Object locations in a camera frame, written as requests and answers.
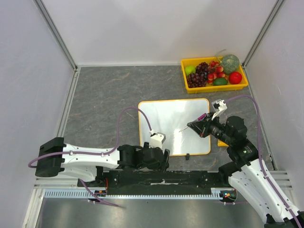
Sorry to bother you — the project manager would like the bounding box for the dark purple grape bunch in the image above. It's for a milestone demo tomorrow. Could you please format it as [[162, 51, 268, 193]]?
[[186, 73, 208, 88]]

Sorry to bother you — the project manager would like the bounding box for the red apple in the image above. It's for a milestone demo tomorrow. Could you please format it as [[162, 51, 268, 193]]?
[[228, 72, 243, 85]]

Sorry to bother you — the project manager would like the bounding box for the left aluminium floor rail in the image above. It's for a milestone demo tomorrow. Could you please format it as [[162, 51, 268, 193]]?
[[47, 68, 80, 170]]

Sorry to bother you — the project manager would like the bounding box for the yellow candy packet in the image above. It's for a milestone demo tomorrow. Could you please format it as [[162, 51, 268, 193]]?
[[217, 140, 228, 147]]

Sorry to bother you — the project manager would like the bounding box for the left aluminium frame post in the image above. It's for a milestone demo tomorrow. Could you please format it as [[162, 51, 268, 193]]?
[[33, 0, 78, 71]]

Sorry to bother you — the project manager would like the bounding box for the red cherry cluster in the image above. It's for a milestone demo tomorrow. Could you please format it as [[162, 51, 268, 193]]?
[[207, 61, 228, 85]]

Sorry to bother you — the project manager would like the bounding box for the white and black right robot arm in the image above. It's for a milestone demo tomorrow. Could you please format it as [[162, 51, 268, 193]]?
[[187, 113, 304, 228]]

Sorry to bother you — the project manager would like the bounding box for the orange framed whiteboard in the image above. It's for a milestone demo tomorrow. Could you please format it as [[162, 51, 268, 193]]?
[[138, 98, 211, 156]]

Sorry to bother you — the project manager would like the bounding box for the dark red grape bunch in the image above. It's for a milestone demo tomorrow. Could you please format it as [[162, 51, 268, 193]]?
[[196, 62, 209, 74]]

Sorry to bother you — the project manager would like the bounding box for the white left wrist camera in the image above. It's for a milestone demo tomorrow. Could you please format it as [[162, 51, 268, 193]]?
[[149, 133, 166, 150]]

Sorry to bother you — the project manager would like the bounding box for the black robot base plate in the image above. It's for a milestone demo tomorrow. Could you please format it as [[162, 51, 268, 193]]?
[[86, 170, 231, 196]]

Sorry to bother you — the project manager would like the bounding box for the aluminium frame post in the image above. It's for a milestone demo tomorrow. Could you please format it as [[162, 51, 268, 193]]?
[[33, 0, 78, 71], [242, 0, 285, 69]]

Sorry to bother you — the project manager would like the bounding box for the green apple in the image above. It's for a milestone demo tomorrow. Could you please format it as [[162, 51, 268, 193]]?
[[185, 66, 196, 76]]

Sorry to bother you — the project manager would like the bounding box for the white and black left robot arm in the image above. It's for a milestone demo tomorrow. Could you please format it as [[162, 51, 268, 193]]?
[[29, 133, 170, 187]]

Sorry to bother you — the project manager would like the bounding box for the right aluminium frame post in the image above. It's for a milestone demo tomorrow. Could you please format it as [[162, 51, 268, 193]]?
[[242, 0, 285, 69]]

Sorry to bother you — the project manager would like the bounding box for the light blue slotted cable duct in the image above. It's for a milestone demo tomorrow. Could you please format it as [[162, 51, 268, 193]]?
[[44, 188, 237, 200]]

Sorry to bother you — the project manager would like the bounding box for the green netted melon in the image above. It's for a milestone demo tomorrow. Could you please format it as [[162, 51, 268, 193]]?
[[220, 54, 239, 75]]

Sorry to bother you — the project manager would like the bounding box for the white marker with purple cap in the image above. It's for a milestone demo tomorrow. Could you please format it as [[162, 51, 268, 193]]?
[[180, 113, 207, 132]]

